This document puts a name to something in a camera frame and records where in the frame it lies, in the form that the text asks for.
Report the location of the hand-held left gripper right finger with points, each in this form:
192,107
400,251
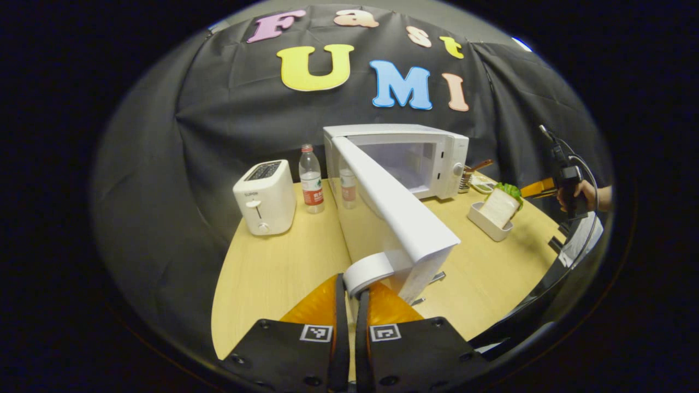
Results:
362,349

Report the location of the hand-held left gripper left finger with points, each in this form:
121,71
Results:
341,338

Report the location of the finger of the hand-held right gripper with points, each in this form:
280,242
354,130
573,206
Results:
538,188

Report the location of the lettuce bread sandwich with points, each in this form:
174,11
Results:
498,207

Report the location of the white microwave oven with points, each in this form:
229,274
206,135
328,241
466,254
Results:
404,218

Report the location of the white divided bean dish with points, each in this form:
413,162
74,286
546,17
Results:
483,186

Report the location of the white rectangular tray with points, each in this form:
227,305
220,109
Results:
489,229

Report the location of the small ceiling light panel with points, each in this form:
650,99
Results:
521,43

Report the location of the red label water bottle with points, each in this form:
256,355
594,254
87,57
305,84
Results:
312,191

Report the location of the white toaster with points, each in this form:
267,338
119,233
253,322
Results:
265,202

